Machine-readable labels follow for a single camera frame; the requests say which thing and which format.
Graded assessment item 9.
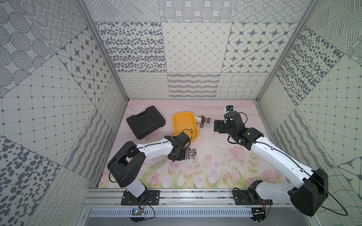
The red and white valve fitting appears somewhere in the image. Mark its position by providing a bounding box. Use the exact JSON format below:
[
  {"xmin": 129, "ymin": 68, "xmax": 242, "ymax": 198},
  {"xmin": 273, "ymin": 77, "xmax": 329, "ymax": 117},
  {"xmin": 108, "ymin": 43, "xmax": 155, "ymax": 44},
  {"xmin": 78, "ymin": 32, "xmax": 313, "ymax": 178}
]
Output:
[{"xmin": 195, "ymin": 115, "xmax": 211, "ymax": 128}]

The yellow plastic storage box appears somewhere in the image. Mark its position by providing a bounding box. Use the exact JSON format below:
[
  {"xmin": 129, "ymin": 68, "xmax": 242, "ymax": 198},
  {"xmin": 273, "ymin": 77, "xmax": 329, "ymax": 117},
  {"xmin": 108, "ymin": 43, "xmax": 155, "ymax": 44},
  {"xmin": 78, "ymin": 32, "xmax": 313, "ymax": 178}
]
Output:
[{"xmin": 173, "ymin": 112, "xmax": 199, "ymax": 143}]

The white slotted cable duct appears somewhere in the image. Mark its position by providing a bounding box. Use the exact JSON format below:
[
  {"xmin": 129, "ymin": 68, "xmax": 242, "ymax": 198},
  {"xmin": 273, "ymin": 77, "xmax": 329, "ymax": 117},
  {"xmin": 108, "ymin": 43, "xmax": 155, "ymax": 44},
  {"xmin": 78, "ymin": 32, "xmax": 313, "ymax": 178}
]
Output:
[{"xmin": 89, "ymin": 207, "xmax": 253, "ymax": 218}]

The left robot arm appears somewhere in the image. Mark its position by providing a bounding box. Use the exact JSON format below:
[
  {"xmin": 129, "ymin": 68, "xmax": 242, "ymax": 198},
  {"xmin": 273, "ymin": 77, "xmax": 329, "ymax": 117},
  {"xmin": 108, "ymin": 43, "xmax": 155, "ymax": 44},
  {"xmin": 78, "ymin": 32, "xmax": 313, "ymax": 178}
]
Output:
[{"xmin": 107, "ymin": 130, "xmax": 193, "ymax": 198}]

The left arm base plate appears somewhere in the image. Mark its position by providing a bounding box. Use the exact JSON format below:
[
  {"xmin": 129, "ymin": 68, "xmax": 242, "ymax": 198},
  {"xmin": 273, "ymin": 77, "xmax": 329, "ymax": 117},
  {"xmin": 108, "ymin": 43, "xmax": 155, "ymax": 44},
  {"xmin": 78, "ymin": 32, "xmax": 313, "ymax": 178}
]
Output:
[{"xmin": 121, "ymin": 190, "xmax": 160, "ymax": 206}]

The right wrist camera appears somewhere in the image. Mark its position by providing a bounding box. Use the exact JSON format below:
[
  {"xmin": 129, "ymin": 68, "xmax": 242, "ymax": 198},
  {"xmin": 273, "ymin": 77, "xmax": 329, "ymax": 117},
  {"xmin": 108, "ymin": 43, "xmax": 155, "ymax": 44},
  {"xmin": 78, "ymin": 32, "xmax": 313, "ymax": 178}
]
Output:
[{"xmin": 225, "ymin": 105, "xmax": 234, "ymax": 113}]

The black plastic tool case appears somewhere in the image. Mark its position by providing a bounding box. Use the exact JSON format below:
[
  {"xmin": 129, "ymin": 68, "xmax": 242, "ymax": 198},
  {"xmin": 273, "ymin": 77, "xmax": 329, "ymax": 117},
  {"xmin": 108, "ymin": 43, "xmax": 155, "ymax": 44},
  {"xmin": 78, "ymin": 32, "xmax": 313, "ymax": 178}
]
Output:
[{"xmin": 126, "ymin": 105, "xmax": 166, "ymax": 140}]

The pile of silver bits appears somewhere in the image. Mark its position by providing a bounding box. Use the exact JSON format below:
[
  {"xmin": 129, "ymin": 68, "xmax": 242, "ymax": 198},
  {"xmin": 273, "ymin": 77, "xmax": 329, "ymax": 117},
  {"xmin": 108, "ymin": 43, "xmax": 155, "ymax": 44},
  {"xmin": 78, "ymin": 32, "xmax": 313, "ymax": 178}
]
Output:
[{"xmin": 185, "ymin": 148, "xmax": 197, "ymax": 160}]

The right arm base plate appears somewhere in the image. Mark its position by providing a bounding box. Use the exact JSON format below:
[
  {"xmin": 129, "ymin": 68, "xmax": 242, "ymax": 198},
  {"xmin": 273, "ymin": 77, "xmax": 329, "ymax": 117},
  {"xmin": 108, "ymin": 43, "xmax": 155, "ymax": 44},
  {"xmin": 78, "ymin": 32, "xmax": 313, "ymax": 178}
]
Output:
[{"xmin": 232, "ymin": 188, "xmax": 273, "ymax": 206}]

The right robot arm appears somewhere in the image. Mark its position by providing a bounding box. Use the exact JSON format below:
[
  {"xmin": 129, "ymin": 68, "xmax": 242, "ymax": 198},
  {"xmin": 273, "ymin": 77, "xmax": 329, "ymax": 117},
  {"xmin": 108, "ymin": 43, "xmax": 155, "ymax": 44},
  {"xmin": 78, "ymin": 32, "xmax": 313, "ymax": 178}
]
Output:
[{"xmin": 214, "ymin": 105, "xmax": 329, "ymax": 216}]

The aluminium rail frame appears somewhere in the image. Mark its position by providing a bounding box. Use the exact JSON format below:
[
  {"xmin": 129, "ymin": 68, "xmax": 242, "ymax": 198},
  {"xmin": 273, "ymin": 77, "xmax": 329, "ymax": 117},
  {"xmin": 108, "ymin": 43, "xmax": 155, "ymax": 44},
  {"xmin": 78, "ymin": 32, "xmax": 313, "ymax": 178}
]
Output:
[{"xmin": 80, "ymin": 188, "xmax": 293, "ymax": 208}]

